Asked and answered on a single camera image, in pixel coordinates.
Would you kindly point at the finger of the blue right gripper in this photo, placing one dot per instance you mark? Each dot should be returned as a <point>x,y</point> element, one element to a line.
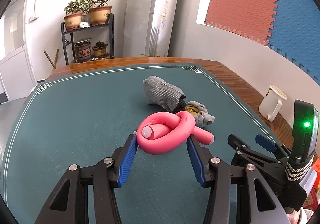
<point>267,144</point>

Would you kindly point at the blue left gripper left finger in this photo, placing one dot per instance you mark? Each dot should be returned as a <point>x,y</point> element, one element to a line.
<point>126,159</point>

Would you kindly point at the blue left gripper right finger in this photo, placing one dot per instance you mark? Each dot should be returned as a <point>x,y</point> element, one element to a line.
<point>195,153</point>

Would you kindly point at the grey striped small sock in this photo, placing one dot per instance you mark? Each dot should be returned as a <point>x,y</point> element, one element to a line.
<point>200,113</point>

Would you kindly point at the pink foam twist tube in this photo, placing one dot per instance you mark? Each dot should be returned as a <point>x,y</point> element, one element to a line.
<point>162,132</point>

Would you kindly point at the grey black sock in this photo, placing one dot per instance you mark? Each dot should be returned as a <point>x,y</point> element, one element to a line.
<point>166,95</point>

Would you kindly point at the white cartoon mug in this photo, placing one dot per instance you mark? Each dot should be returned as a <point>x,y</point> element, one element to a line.
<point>272,103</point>

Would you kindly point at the green table mat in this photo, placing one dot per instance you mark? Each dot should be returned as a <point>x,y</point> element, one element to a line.
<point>82,118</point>

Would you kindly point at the small lower potted plant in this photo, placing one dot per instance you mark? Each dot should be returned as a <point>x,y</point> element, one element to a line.
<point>99,50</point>

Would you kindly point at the dark wooden bucket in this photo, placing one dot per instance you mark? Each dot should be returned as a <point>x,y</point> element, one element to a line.
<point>83,50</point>

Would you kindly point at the black plant shelf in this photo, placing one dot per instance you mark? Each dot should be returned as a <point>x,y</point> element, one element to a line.
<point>68,41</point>

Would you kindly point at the right potted plant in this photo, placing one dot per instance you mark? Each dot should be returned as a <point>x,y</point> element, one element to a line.
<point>99,11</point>

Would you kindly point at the white floor air conditioner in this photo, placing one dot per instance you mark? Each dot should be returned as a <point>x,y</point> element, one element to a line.
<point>148,27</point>

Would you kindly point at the left potted plant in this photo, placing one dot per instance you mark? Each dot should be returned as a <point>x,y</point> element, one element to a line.
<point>73,15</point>

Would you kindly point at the blue foam wall mat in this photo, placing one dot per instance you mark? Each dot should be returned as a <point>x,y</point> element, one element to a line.
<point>295,34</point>

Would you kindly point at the red foam wall mat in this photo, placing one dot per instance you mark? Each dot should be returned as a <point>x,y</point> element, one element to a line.
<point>251,19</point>

